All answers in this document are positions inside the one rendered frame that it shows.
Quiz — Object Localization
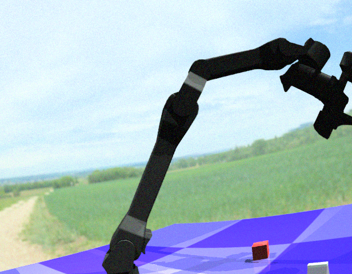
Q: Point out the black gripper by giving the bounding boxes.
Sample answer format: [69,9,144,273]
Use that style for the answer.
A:
[306,51,352,139]

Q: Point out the red cube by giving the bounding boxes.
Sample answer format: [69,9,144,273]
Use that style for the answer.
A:
[251,240,270,260]

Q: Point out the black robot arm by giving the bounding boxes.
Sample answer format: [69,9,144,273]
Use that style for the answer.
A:
[102,38,331,274]

